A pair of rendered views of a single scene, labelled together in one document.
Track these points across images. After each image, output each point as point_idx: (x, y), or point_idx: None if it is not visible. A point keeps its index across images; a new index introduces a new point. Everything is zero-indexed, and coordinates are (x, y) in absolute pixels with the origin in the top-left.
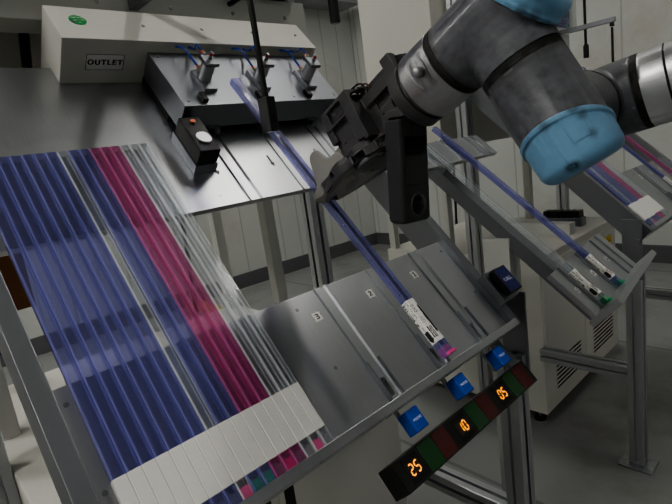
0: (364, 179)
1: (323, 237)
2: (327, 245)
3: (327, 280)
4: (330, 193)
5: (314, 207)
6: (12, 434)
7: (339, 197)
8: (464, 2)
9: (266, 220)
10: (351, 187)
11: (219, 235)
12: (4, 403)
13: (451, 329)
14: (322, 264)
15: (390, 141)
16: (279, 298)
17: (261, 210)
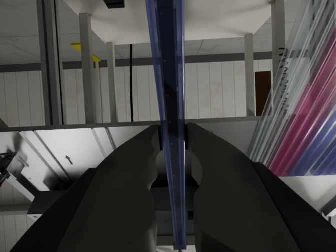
0: (121, 200)
1: (46, 72)
2: (42, 64)
3: (45, 32)
4: (232, 155)
5: (53, 100)
6: (279, 1)
7: (156, 132)
8: None
9: (91, 96)
10: (147, 163)
11: (112, 91)
12: (279, 20)
13: None
14: (50, 48)
15: None
16: (88, 33)
17: (94, 104)
